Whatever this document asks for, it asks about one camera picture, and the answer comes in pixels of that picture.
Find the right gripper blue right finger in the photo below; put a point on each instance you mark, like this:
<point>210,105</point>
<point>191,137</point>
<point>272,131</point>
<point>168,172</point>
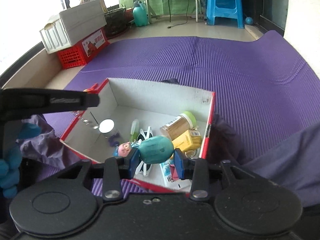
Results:
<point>195,170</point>

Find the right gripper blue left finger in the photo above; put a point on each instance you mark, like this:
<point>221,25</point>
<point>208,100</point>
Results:
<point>116,169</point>

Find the yellow small carton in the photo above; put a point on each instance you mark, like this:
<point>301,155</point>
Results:
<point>190,140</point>

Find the pink head doll figurine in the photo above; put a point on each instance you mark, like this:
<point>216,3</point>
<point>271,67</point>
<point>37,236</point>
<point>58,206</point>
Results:
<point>124,149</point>

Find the red orange toy figure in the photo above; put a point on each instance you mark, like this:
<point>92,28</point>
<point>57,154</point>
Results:
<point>94,89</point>

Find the blue gloved left hand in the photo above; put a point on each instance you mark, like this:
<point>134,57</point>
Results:
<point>12,157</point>

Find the white blue tube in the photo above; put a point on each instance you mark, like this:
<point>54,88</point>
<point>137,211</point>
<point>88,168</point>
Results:
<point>171,179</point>

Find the silver cap small jar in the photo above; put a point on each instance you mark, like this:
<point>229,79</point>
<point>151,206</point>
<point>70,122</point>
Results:
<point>107,128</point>

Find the red white cardboard box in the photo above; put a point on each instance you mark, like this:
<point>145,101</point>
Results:
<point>154,104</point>

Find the green lid toothpick jar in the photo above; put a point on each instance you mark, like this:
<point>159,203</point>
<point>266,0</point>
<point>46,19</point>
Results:
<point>178,125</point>

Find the purple trouser leg left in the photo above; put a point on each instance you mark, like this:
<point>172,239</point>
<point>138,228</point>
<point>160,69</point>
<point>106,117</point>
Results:
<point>46,147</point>

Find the purple trouser leg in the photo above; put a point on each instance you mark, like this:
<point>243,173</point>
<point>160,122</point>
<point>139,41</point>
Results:
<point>293,163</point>
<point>46,147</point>

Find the red plastic crate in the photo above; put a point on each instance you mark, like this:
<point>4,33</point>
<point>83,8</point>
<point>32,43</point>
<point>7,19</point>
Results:
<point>83,51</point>

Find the white plastic crate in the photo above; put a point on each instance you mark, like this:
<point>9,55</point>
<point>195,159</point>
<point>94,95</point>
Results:
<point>72,25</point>

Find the purple trouser leg right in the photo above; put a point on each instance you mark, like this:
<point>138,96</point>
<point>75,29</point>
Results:
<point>293,163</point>

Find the purple foam mat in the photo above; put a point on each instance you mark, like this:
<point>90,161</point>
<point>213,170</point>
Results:
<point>264,89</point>

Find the dark woven basket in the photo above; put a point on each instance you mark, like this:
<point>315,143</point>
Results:
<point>116,22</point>

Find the teal spray bottle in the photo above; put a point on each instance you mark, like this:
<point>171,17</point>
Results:
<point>140,14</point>

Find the blue ball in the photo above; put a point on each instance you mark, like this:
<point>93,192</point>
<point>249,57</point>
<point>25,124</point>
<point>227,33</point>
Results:
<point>249,21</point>

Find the blue plastic stool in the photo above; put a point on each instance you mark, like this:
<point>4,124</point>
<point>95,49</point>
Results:
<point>231,9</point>

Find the white frame sunglasses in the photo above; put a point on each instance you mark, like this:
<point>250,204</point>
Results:
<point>143,167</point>

